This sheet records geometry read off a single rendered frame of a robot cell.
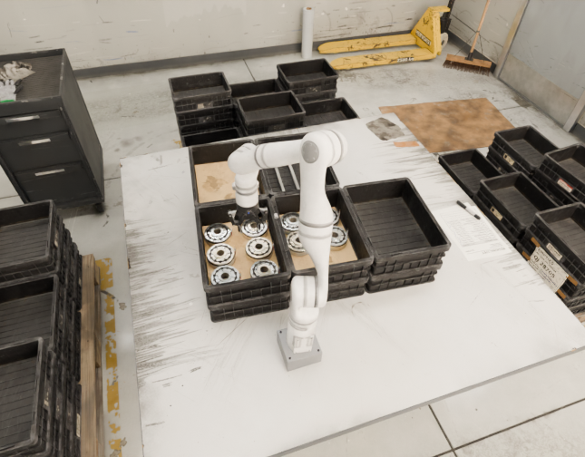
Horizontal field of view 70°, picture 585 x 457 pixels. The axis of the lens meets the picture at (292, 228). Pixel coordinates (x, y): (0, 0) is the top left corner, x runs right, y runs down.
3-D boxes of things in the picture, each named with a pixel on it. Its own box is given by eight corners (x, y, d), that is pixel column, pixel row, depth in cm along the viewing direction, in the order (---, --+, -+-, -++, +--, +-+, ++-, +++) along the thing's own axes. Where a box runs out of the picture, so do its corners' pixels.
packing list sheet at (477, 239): (515, 251, 182) (516, 250, 181) (470, 264, 176) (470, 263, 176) (471, 201, 203) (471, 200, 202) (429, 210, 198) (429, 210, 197)
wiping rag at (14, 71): (34, 81, 239) (31, 75, 236) (-9, 86, 234) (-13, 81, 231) (37, 59, 257) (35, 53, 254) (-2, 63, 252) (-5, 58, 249)
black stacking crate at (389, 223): (443, 266, 161) (452, 247, 153) (370, 279, 156) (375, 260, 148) (402, 197, 187) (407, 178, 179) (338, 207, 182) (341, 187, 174)
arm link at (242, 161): (219, 159, 126) (250, 154, 116) (238, 144, 131) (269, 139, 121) (230, 179, 129) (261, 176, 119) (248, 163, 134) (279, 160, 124)
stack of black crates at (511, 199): (541, 255, 254) (570, 216, 229) (499, 267, 247) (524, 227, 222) (499, 210, 279) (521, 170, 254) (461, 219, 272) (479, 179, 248)
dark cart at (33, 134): (110, 215, 288) (60, 95, 222) (39, 229, 278) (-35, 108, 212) (107, 162, 326) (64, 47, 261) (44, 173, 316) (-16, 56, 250)
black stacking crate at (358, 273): (369, 279, 156) (375, 260, 148) (292, 294, 151) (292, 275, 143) (337, 207, 182) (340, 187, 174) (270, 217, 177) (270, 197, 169)
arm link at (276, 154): (274, 138, 124) (253, 141, 118) (347, 125, 105) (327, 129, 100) (279, 169, 126) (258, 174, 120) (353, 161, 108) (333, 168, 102)
